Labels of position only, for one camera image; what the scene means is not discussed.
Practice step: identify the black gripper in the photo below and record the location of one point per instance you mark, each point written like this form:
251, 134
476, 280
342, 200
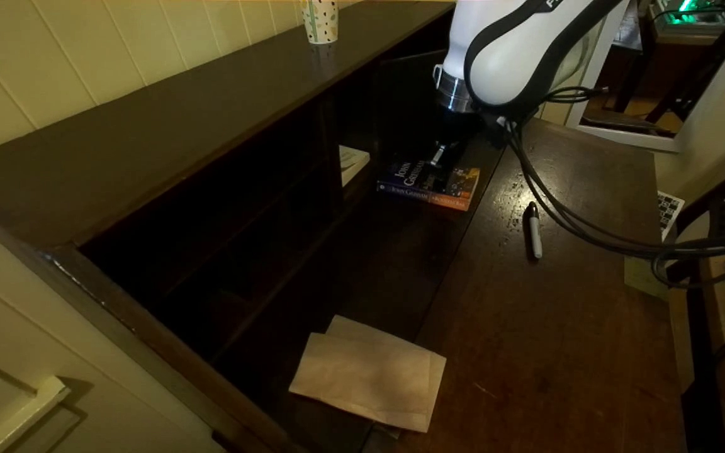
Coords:
451, 134

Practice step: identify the dark blue paperback book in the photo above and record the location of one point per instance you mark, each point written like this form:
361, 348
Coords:
454, 190

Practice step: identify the white fairy tales book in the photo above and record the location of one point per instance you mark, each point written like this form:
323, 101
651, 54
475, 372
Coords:
353, 164

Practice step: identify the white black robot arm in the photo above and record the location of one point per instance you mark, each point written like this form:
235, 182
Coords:
505, 51

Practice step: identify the white marker black cap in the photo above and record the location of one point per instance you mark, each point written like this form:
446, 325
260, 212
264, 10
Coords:
535, 235

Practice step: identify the white dotted paper cup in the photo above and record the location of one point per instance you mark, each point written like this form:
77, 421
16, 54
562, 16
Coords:
322, 21

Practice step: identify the dark wooden secretary desk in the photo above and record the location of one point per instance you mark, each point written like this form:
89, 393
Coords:
212, 152

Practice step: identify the small tan block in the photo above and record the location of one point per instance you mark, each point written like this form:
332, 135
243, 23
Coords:
646, 278

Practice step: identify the white lattice object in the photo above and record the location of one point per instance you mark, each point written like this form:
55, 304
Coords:
671, 213

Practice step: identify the green lit computer case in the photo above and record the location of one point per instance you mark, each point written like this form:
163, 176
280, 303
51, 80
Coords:
690, 12

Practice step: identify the white panelled cabinet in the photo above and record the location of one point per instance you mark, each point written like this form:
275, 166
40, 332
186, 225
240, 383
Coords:
26, 368

